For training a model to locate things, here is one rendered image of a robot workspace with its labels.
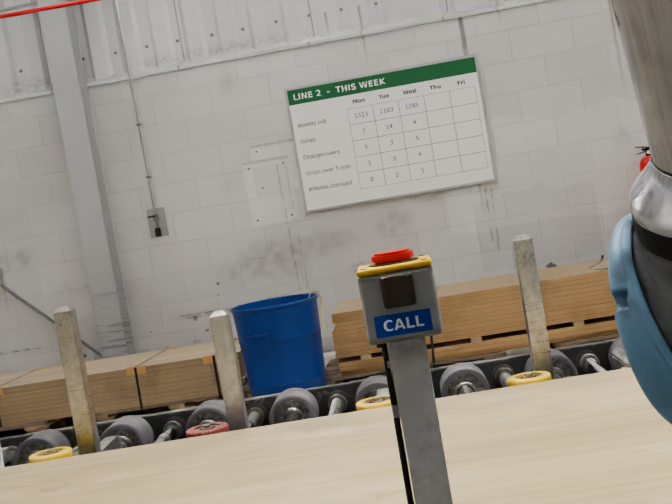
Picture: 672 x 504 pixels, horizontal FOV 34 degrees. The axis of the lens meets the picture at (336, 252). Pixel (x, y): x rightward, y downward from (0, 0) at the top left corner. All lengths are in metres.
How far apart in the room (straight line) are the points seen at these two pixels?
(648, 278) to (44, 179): 8.37
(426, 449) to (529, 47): 7.35
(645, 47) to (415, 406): 0.62
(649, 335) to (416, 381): 0.54
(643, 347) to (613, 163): 7.81
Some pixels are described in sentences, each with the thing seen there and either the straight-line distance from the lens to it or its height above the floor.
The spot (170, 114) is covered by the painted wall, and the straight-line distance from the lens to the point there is 8.54.
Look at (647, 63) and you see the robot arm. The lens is 0.49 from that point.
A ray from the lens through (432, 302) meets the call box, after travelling 1.02.
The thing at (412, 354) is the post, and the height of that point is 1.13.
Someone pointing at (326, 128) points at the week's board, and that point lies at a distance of 8.30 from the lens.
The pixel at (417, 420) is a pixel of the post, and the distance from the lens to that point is 1.05.
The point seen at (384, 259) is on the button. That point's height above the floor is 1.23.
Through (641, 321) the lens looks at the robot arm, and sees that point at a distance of 0.53.
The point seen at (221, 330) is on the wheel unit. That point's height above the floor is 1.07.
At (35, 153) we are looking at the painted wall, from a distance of 8.85.
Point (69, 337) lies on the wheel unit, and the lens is 2.23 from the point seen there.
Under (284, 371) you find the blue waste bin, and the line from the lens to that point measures 6.68.
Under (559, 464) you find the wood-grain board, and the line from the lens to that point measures 1.49.
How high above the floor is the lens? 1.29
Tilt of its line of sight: 3 degrees down
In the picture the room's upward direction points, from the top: 10 degrees counter-clockwise
